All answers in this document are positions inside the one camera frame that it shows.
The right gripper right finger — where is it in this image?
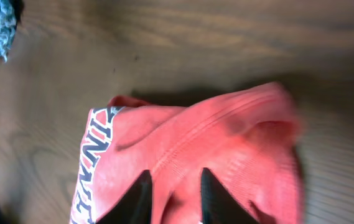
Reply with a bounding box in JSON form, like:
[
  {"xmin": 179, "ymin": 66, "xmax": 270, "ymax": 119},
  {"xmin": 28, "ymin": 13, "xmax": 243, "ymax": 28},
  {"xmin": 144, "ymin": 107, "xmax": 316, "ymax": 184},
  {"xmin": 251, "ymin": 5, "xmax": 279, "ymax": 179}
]
[{"xmin": 200, "ymin": 168, "xmax": 259, "ymax": 224}]

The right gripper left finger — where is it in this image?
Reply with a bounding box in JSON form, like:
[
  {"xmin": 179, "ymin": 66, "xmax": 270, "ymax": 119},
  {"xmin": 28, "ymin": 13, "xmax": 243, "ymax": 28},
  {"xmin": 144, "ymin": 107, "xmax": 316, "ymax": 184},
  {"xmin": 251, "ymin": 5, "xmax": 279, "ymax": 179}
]
[{"xmin": 96, "ymin": 170, "xmax": 152, "ymax": 224}]

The red t-shirt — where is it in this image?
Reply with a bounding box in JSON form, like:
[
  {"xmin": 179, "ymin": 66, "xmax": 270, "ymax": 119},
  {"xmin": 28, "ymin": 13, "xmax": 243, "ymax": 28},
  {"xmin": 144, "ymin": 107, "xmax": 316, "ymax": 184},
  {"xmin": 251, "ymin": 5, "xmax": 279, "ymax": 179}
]
[{"xmin": 70, "ymin": 83, "xmax": 304, "ymax": 223}]

